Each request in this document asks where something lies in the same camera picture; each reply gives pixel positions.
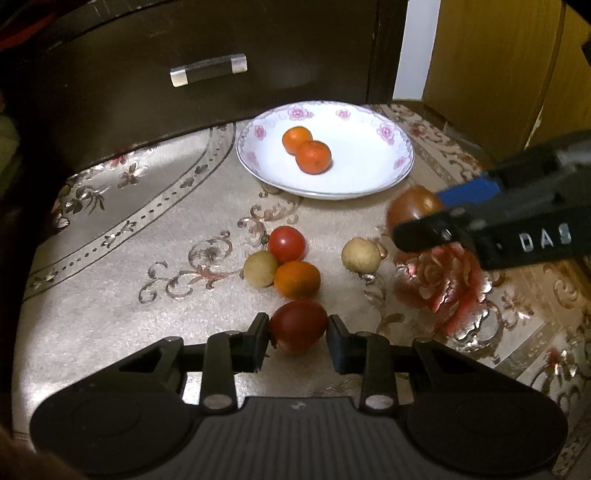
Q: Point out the wooden wardrobe door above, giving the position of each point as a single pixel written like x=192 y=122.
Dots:
x=506 y=75

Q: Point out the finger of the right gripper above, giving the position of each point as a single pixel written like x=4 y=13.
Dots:
x=475 y=191
x=438 y=229

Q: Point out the floral embroidered tablecloth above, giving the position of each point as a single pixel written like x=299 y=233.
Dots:
x=151 y=244

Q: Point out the white floral porcelain plate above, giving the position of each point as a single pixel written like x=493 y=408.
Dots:
x=370 y=153

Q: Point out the large orange tangerine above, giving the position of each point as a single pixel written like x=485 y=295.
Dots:
x=313 y=157

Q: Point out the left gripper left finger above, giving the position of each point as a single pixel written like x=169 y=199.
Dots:
x=229 y=353

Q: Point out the large dark red tomato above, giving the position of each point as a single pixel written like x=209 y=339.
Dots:
x=413 y=204

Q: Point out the silver drawer handle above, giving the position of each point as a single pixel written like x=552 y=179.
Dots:
x=208 y=69

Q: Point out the small orange kumquat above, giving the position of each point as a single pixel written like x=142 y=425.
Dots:
x=297 y=280
x=294 y=137

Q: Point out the red oval cherry tomato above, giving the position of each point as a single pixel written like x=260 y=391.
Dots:
x=298 y=325

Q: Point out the round red cherry tomato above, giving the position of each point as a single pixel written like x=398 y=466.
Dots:
x=287 y=244

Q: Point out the beige longan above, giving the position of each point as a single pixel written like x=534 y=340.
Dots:
x=259 y=269
x=361 y=256

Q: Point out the dark wooden drawer cabinet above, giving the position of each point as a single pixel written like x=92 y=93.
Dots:
x=113 y=76

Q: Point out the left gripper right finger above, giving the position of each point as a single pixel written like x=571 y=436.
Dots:
x=367 y=355

